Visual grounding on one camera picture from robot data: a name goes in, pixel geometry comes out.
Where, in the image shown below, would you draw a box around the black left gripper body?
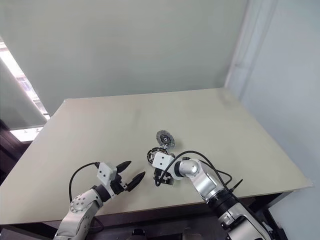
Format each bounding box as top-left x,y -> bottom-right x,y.
108,171 -> 129,197

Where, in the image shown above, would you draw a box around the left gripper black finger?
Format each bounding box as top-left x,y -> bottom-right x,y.
125,171 -> 147,193
117,160 -> 132,174

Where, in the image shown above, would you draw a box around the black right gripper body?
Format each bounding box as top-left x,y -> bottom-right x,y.
152,167 -> 176,187

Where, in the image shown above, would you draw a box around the black rotor ring silver spokes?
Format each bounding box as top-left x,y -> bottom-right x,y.
146,147 -> 168,166

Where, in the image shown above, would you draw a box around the white window sill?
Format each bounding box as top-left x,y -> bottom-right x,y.
9,126 -> 45,142

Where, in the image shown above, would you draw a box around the dark brown cabinet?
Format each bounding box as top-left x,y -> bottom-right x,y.
0,118 -> 33,181

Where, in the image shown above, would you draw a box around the grey roller blind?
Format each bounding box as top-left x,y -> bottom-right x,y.
0,58 -> 48,131

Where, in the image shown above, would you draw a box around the bright window pane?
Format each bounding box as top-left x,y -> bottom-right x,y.
0,41 -> 52,120

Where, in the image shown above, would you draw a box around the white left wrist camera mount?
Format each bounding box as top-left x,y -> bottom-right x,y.
96,162 -> 118,187

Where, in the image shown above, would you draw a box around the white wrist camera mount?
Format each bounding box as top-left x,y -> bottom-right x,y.
96,162 -> 118,187
152,152 -> 175,174

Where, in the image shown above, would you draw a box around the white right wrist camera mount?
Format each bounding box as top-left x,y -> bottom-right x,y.
152,152 -> 175,174

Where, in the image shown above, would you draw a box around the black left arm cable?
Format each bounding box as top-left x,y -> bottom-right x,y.
68,161 -> 101,202

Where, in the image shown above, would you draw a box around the black cable tie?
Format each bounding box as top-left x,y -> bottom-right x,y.
227,178 -> 244,194

